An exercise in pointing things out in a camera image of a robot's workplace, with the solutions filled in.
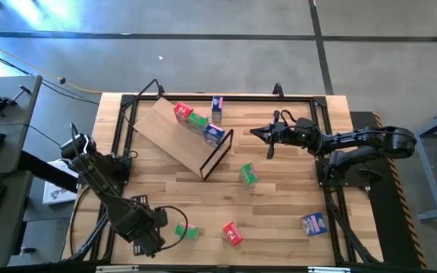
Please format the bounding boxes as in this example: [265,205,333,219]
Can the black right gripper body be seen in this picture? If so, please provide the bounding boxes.
[266,109,320,160]

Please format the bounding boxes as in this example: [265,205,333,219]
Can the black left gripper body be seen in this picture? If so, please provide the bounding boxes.
[108,200,166,257]

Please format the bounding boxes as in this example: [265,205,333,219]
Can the green Apple Jacks cereal box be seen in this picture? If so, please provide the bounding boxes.
[239,162,260,190]
[174,222,200,240]
[187,111,209,136]

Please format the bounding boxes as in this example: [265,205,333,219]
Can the blue Frosted Flakes cereal box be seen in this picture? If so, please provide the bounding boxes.
[300,212,329,237]
[211,96,225,124]
[203,123,226,148]

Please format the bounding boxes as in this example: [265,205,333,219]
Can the red Froot Loops cereal box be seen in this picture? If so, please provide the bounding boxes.
[222,221,244,246]
[172,101,194,128]

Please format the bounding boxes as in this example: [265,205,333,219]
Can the white box with black logo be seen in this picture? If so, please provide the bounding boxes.
[42,158,80,206]

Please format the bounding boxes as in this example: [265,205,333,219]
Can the black support beam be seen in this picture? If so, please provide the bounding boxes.
[16,150,81,190]

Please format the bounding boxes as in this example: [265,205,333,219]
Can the black mat hazard stripe edge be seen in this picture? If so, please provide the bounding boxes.
[349,111,429,271]

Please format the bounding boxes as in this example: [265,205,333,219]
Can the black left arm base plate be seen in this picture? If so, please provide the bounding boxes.
[77,153,133,186]

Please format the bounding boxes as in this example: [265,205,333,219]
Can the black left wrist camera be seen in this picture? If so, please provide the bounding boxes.
[152,207,168,229]

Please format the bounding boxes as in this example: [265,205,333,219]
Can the silver metal bracket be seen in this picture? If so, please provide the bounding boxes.
[96,265,140,273]
[308,266,351,273]

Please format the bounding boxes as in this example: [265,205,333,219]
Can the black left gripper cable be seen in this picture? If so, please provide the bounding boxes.
[154,206,190,252]

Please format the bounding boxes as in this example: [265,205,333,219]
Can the wooden shelf black metal frame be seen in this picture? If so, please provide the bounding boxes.
[133,96,234,182]

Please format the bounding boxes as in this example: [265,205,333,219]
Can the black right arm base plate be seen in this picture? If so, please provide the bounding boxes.
[315,155,371,187]

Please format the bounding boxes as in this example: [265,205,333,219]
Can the yellow floor cable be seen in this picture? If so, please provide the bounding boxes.
[0,36,104,95]

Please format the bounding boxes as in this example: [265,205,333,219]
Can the black floor cable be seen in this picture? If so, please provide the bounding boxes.
[0,45,101,105]

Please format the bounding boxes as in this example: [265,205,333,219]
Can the grey metal table frame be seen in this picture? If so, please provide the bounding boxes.
[394,99,437,222]

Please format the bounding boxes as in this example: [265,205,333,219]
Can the thin black desk cable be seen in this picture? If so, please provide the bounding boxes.
[0,122,63,148]

